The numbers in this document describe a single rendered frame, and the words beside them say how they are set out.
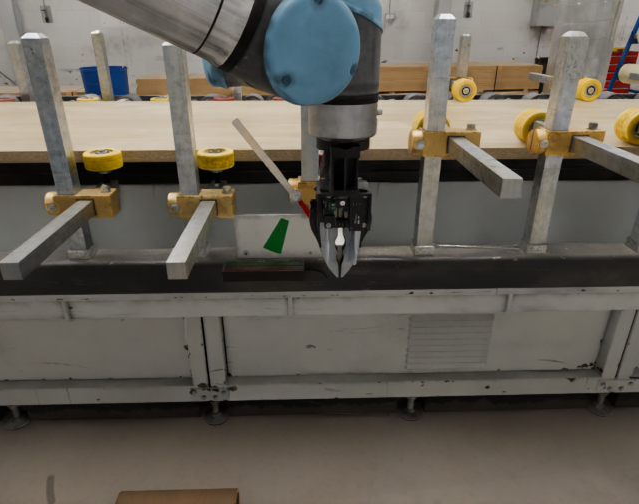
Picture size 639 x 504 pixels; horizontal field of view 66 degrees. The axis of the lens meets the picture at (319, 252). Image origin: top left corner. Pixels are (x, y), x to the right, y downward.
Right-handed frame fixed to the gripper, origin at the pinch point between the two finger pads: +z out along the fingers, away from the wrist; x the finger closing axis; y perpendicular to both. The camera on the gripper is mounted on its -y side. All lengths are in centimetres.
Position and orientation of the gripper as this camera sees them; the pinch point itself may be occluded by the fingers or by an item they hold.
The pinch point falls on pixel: (339, 266)
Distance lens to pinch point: 74.9
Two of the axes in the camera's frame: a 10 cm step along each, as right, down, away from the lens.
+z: 0.0, 9.2, 4.0
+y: 0.3, 4.0, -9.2
